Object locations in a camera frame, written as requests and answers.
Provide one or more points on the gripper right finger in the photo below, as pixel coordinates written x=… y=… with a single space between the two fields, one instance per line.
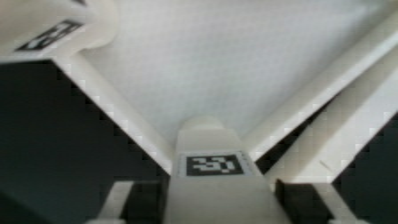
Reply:
x=313 y=204

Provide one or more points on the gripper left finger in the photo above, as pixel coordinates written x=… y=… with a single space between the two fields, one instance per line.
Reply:
x=134 y=204

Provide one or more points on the white leg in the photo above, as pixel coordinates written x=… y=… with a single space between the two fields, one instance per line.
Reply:
x=219 y=193
x=54 y=27

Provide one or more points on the white desk top tray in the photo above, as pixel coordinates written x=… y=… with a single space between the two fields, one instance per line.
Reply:
x=242 y=59

